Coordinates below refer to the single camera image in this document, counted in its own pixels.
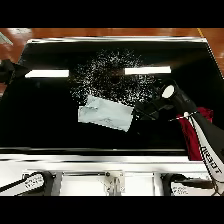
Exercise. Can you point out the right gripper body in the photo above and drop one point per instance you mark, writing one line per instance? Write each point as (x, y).
(153, 108)

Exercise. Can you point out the grey-green T-shirt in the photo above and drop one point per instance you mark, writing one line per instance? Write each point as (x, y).
(106, 113)

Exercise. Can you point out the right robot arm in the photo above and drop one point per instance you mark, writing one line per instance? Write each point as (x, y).
(206, 140)

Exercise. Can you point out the red garment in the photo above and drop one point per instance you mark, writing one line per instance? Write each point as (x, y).
(190, 136)

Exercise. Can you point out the silver frame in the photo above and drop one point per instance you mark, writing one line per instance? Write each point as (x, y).
(83, 160)

